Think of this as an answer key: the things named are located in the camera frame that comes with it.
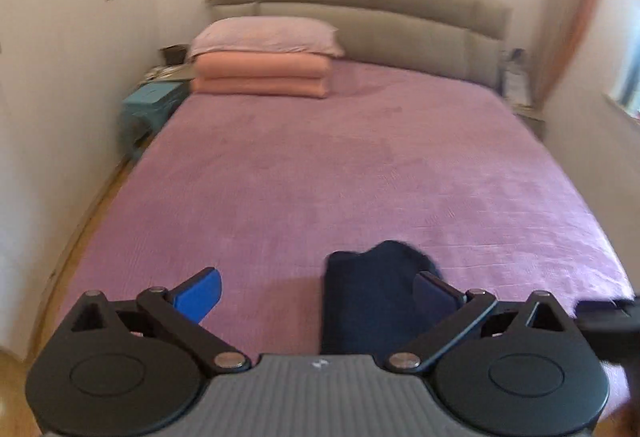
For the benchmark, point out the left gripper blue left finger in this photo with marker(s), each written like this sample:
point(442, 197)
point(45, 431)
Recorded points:
point(196, 297)

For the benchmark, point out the beige padded headboard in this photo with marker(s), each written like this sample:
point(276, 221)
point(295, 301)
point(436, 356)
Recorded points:
point(456, 39)

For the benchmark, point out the dark box on left nightstand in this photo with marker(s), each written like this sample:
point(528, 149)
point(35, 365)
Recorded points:
point(174, 55)

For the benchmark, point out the right bedside table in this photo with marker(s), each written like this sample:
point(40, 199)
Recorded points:
point(532, 119)

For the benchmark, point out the window with sill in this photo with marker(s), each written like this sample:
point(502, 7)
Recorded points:
point(625, 96)

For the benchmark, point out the pink bedspread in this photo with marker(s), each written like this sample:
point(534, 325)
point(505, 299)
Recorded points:
point(265, 188)

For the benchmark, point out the navy hoodie with white stripes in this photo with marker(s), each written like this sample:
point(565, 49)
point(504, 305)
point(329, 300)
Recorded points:
point(367, 301)

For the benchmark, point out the light pink pillow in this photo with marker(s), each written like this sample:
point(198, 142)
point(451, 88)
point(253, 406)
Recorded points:
point(274, 35)

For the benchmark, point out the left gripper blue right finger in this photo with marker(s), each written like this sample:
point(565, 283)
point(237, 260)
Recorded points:
point(435, 299)

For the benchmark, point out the white items on bedside table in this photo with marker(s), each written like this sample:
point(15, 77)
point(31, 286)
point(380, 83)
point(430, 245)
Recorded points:
point(515, 79)

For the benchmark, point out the teal bedside stool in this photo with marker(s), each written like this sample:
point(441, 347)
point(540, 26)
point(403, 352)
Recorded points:
point(147, 110)

